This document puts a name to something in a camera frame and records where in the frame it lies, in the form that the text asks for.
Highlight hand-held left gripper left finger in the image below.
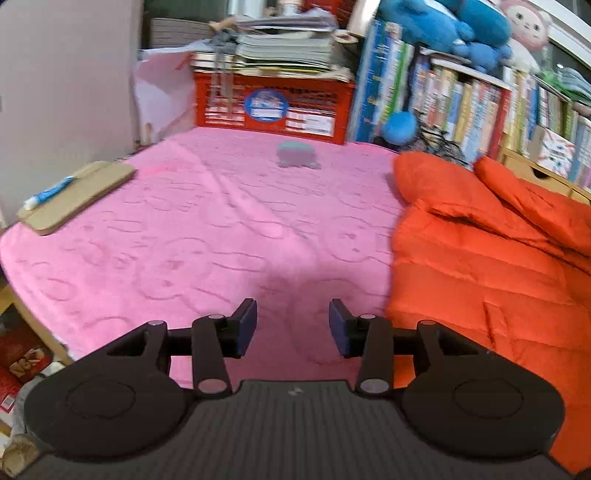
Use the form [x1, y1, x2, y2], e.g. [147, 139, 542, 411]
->
[106, 298, 258, 400]

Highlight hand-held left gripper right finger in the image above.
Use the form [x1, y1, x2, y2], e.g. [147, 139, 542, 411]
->
[329, 298, 489, 399]

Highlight orange puffer jacket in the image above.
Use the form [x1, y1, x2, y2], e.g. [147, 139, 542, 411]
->
[385, 152, 591, 474]

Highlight pink rabbit-print blanket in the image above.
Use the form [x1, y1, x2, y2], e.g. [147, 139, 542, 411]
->
[0, 127, 467, 393]

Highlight small grey toy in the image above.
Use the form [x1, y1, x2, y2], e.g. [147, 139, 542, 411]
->
[276, 141, 320, 169]

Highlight wooden board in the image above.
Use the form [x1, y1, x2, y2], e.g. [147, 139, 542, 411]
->
[17, 161, 137, 236]

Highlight blue round plush ball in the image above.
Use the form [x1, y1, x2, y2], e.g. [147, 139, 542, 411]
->
[384, 111, 419, 145]

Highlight black miniature bicycle model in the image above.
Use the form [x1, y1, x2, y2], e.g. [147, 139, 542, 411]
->
[416, 124, 472, 164]

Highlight red plastic crate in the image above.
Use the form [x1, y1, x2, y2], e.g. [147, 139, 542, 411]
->
[194, 71, 356, 146]

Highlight red packages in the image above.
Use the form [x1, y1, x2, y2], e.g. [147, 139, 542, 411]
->
[0, 318, 56, 411]

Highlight blue white tube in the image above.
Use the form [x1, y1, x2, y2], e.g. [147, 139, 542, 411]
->
[23, 176, 75, 210]

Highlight pale pink paper bag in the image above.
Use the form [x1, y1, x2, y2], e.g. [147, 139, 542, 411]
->
[131, 51, 197, 146]

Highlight row of tall blue books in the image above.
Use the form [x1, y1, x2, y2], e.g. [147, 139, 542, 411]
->
[348, 18, 416, 144]

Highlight wooden drawer organizer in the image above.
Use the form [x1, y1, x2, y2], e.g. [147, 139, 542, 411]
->
[501, 148, 591, 206]

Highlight row of yellow green books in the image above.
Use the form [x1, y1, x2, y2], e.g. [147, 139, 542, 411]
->
[416, 58, 513, 158]

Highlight white pencil-print box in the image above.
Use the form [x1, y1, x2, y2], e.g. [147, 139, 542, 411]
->
[531, 127, 578, 181]

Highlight stack of paper booklets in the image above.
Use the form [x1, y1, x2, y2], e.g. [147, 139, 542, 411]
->
[189, 7, 356, 84]

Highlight row of green white books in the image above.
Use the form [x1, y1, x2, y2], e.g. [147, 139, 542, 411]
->
[508, 69, 591, 185]

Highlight grey storage box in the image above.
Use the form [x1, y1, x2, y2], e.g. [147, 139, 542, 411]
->
[150, 17, 218, 49]

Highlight red basket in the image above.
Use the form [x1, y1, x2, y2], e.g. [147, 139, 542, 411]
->
[300, 0, 352, 17]

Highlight blue white plush toy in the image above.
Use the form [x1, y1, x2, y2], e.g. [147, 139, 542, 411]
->
[379, 0, 476, 51]

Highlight blue cat plush toy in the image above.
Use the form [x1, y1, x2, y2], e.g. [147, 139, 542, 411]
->
[457, 0, 513, 47]

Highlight pink white plush doll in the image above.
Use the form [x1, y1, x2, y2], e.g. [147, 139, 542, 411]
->
[501, 0, 555, 75]

